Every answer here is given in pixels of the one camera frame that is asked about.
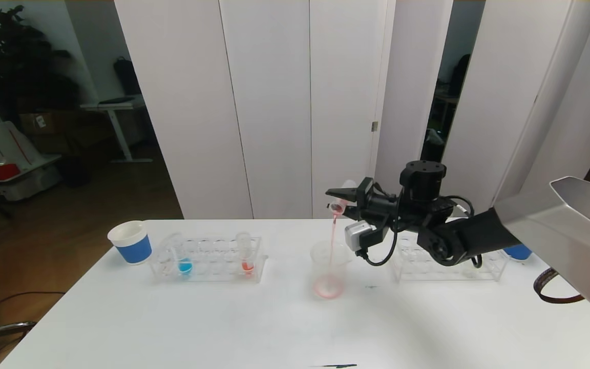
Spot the red pigment test tube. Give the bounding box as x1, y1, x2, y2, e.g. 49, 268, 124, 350
330, 179, 358, 215
236, 232, 256, 275

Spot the blue pigment test tube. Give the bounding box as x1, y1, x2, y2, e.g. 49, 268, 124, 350
168, 233, 194, 277

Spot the clear glass beaker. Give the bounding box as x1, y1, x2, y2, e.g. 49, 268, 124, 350
310, 241, 352, 300

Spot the clear acrylic test tube rack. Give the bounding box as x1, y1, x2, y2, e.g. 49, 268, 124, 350
150, 237, 268, 283
391, 236, 510, 282

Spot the white folding partition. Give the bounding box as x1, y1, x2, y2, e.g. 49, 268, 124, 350
426, 0, 590, 218
115, 0, 395, 221

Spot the white angled partition panel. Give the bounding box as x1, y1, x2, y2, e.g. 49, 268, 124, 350
370, 0, 453, 219

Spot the blue white paper cup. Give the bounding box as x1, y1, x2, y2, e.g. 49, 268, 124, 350
108, 221, 153, 265
502, 243, 533, 262

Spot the white background desk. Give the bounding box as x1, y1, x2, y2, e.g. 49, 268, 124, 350
81, 97, 153, 166

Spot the black bag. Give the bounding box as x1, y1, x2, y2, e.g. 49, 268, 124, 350
115, 58, 143, 99

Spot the cardboard box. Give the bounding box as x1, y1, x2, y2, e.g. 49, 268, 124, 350
20, 114, 70, 138

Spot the white machine base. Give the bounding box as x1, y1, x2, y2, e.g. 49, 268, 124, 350
0, 123, 64, 203

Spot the dark potted plant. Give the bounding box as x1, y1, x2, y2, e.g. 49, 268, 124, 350
0, 0, 83, 124

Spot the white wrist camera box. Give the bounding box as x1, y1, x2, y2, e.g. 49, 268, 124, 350
345, 221, 376, 252

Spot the black camera cable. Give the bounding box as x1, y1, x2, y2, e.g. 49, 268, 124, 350
359, 225, 401, 267

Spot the black floor cable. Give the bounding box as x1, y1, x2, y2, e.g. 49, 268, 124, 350
0, 292, 66, 329

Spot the metal chair frame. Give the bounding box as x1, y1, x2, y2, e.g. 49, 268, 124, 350
0, 322, 37, 345

